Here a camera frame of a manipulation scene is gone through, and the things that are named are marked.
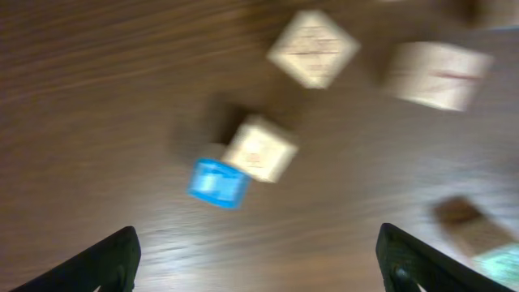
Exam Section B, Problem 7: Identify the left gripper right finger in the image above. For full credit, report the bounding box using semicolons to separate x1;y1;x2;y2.
375;223;513;292

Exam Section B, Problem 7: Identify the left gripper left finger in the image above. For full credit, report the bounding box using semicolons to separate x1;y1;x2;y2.
12;226;141;292

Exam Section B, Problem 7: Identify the block green letter B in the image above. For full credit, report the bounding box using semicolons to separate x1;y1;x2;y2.
432;196;518;290

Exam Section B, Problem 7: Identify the block blue letter top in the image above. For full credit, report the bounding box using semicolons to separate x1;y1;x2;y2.
187;157;251;208

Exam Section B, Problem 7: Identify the wooden block green side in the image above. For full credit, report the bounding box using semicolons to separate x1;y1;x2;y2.
222;114;299;183

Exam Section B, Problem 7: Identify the wooden block red side upper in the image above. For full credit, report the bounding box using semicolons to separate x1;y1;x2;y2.
384;41;493;111

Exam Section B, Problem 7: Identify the wooden block red side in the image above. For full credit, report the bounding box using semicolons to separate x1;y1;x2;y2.
384;41;493;111
267;10;361;89

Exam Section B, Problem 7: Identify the wooden block red side left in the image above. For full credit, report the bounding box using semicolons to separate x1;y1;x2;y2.
267;10;361;89

